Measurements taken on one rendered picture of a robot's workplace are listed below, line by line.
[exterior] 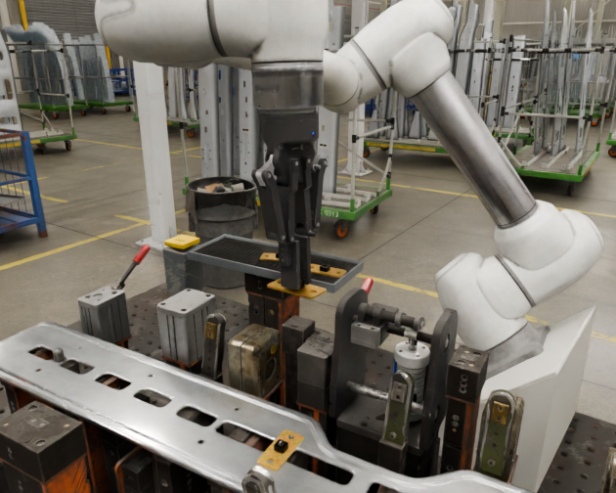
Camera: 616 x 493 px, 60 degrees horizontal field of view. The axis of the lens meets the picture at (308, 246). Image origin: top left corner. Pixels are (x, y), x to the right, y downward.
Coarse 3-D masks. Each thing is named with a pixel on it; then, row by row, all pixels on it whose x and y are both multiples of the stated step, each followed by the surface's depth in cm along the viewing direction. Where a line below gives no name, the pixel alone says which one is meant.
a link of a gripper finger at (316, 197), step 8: (320, 160) 73; (312, 176) 73; (320, 176) 73; (312, 184) 74; (320, 184) 73; (312, 192) 74; (320, 192) 74; (312, 200) 74; (320, 200) 74; (312, 208) 74; (320, 208) 74; (312, 216) 75; (320, 216) 75; (312, 224) 74
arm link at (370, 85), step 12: (348, 48) 112; (360, 60) 111; (360, 72) 111; (372, 72) 111; (360, 84) 112; (372, 84) 113; (360, 96) 113; (372, 96) 116; (336, 108) 113; (348, 108) 115
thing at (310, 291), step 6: (276, 282) 77; (300, 282) 74; (270, 288) 75; (276, 288) 75; (282, 288) 75; (300, 288) 74; (306, 288) 74; (312, 288) 74; (318, 288) 74; (324, 288) 74; (294, 294) 73; (300, 294) 72; (306, 294) 72; (312, 294) 72; (318, 294) 72
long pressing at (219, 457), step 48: (48, 336) 115; (48, 384) 98; (96, 384) 98; (144, 384) 98; (192, 384) 98; (144, 432) 86; (192, 432) 86; (240, 480) 77; (288, 480) 76; (384, 480) 76; (432, 480) 76; (480, 480) 76
